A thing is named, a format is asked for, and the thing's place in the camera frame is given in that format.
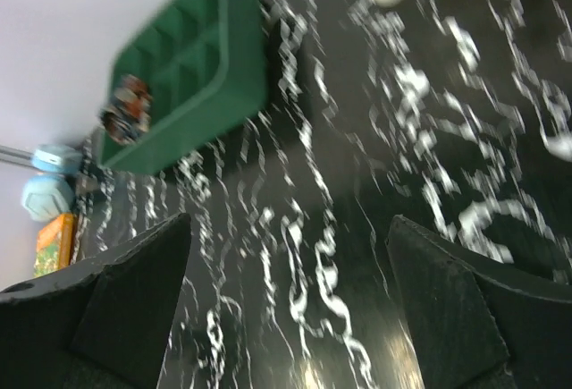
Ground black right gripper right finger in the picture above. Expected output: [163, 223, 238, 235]
[386, 216, 571, 388]

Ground black marbled table mat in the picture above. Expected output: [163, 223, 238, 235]
[76, 0, 571, 388]

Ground green compartment tray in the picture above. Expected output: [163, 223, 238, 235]
[98, 0, 267, 175]

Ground orange picture book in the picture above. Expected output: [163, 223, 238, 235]
[34, 213, 76, 277]

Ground light blue headphones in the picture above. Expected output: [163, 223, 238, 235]
[21, 144, 83, 223]

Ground rolled multicoloured tie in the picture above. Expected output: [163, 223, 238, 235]
[99, 74, 152, 146]

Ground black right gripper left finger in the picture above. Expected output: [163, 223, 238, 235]
[1, 214, 191, 388]

